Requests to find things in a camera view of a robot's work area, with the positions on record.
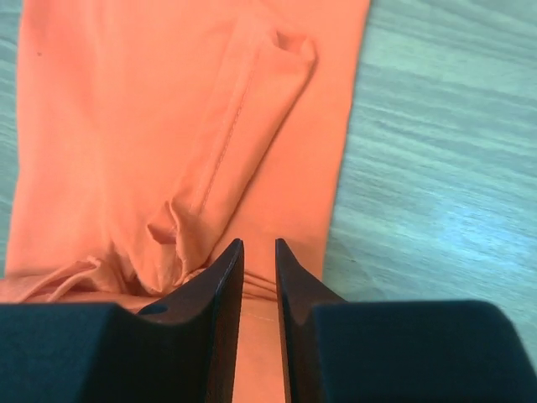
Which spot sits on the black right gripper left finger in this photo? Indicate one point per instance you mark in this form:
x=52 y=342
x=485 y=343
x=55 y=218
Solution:
x=180 y=348

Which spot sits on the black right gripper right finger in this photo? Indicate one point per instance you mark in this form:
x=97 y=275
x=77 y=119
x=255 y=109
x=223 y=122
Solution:
x=334 y=350

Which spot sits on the orange t shirt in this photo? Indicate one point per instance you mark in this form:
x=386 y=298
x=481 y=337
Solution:
x=153 y=133

